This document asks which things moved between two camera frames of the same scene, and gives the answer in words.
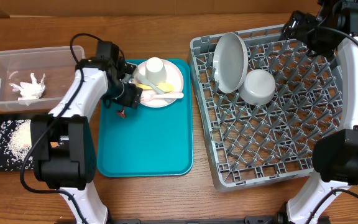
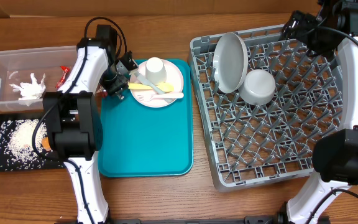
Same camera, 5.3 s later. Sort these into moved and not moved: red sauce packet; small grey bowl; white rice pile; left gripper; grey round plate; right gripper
Moved: left gripper; red sauce packet
Not moved: grey round plate; white rice pile; small grey bowl; right gripper
